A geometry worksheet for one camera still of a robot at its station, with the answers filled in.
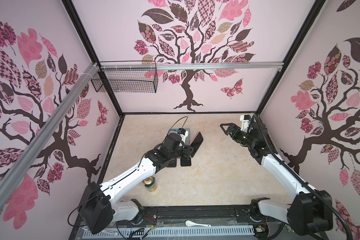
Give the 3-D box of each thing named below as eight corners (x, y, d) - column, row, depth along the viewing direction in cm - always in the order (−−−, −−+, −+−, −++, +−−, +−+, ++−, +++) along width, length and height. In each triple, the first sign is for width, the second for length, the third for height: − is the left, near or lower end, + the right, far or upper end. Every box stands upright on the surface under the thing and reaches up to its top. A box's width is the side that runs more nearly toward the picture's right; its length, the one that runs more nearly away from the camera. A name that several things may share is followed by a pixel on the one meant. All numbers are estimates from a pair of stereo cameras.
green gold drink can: (146, 192, 84) (142, 185, 75) (147, 183, 87) (143, 176, 78) (156, 192, 84) (153, 185, 75) (157, 183, 87) (154, 176, 78)
